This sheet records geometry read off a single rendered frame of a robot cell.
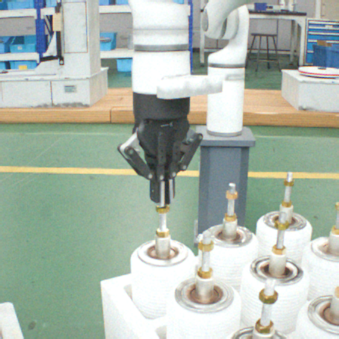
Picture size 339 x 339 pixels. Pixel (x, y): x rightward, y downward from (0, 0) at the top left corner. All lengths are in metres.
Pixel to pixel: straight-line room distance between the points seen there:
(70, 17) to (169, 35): 2.20
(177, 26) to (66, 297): 0.67
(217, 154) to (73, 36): 1.78
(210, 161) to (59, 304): 0.50
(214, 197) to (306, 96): 1.63
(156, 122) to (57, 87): 2.17
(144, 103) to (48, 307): 0.58
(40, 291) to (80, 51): 1.90
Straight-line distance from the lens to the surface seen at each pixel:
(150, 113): 0.54
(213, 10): 1.03
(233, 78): 1.07
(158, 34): 0.53
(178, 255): 0.64
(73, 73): 2.74
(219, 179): 1.11
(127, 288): 0.72
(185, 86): 0.50
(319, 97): 2.68
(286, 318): 0.62
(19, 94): 2.80
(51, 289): 1.04
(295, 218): 0.78
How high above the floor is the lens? 0.58
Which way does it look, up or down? 19 degrees down
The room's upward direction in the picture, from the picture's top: straight up
